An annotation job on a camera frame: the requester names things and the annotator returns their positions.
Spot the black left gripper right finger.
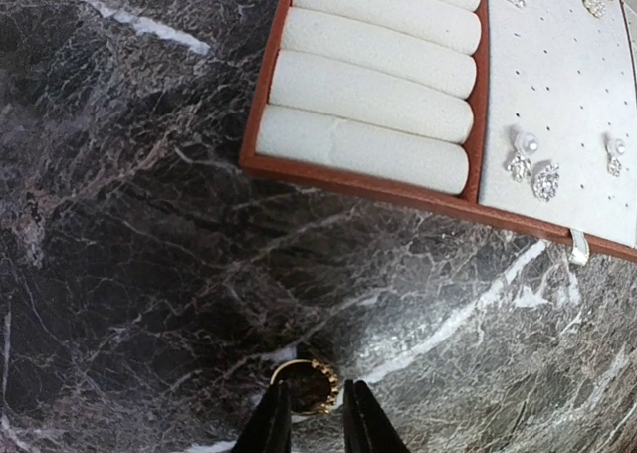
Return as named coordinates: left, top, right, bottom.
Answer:
left=343, top=380, right=409, bottom=453

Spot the pearl cluster earring lower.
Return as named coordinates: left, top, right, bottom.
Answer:
left=581, top=0, right=606, bottom=18

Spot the crystal leaf earring front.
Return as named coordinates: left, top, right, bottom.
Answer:
left=532, top=163, right=560, bottom=202

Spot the pearl drop earring front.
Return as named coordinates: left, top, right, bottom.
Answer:
left=506, top=127, right=539, bottom=183

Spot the pearl drop earring pair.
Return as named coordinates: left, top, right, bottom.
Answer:
left=605, top=136, right=626, bottom=177

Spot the gold crown ring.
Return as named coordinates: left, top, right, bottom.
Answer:
left=269, top=356, right=342, bottom=416

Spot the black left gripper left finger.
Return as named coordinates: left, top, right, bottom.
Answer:
left=231, top=382, right=292, bottom=453

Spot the red jewelry tray insert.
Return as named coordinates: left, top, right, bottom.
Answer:
left=239, top=0, right=636, bottom=265

